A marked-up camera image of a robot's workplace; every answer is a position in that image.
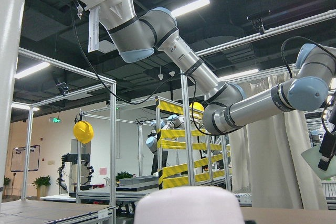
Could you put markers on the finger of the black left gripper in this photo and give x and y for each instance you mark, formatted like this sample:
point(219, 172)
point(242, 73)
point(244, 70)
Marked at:
point(327, 150)

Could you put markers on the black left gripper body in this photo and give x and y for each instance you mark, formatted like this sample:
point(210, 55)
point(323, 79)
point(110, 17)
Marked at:
point(332, 121)

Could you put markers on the pink plastic cup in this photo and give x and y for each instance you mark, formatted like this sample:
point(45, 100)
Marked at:
point(189, 204)

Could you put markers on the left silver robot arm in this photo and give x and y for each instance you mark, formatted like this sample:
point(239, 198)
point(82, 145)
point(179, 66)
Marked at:
point(137, 38)

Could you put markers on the yellow black striped barrier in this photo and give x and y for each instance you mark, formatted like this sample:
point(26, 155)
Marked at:
point(206, 156)

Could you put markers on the yellow hard hat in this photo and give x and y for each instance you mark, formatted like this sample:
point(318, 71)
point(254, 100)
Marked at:
point(83, 132)

